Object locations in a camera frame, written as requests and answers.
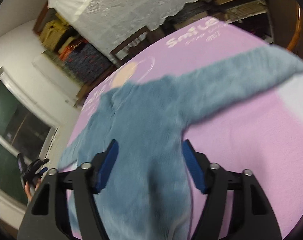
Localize woven yellow boxes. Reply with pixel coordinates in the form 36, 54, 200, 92
39, 13, 78, 53

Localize blue fleece jacket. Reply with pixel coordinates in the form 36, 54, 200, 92
58, 46, 303, 239

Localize wooden bed frame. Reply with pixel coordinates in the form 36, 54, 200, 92
286, 2, 303, 53

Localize white leaning board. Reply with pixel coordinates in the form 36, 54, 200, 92
32, 54, 81, 104

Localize window with white frame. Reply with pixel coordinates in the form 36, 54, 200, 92
0, 68, 58, 207

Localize low brown wooden cabinet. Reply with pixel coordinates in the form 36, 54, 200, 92
74, 65, 117, 107

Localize wicker baskets on shelf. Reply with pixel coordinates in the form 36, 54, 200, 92
211, 0, 275, 43

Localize white lace cloth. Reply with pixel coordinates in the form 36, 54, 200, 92
48, 0, 199, 60

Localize dark wooden chair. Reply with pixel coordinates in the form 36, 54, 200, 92
110, 26, 152, 66

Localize person's left hand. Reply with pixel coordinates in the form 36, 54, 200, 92
24, 179, 41, 202

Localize blue patterned storage boxes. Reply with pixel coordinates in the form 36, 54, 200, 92
60, 42, 113, 83

